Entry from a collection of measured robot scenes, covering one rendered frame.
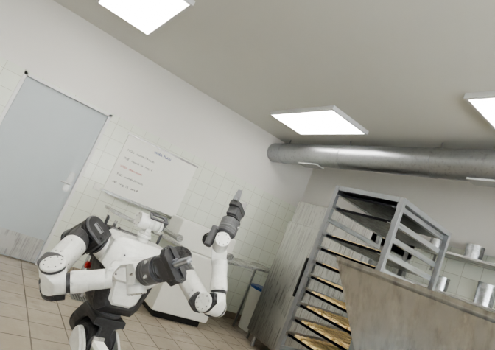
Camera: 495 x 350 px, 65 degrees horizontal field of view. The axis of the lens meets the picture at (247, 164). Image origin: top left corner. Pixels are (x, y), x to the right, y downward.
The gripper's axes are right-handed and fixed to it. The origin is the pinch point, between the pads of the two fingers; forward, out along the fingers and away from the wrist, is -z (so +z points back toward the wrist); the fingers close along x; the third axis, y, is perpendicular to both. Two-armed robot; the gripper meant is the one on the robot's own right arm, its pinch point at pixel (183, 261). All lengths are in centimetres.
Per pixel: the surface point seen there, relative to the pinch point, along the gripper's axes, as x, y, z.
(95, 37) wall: -235, -283, 270
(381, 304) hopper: -4, 52, -76
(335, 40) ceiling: -76, -236, -14
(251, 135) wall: -45, -463, 221
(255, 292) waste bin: 178, -380, 280
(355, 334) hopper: -1, 52, -72
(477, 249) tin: 167, -352, -34
